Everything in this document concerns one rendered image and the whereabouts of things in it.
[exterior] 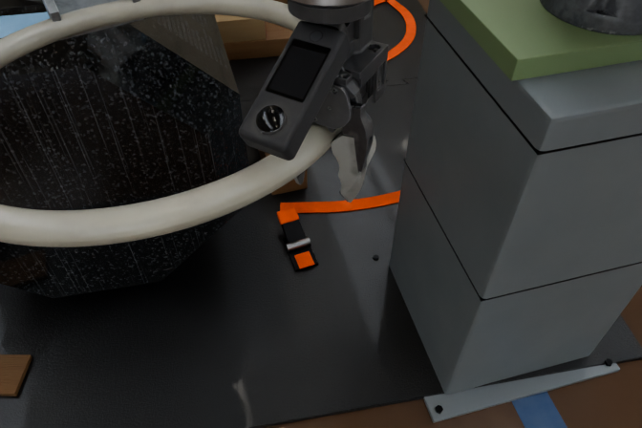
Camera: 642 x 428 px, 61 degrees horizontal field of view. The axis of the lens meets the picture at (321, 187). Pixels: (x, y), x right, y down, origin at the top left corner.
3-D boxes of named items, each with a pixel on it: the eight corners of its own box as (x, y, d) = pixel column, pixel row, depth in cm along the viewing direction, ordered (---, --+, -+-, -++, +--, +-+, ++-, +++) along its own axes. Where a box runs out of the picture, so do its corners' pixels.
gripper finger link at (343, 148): (393, 179, 58) (379, 102, 53) (369, 212, 54) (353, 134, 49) (367, 175, 60) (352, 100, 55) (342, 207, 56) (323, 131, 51)
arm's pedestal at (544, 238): (518, 224, 169) (629, -54, 108) (619, 371, 135) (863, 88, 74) (366, 256, 160) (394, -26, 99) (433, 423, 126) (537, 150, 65)
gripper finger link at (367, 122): (380, 165, 52) (365, 82, 47) (374, 175, 51) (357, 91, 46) (338, 160, 54) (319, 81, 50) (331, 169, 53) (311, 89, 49)
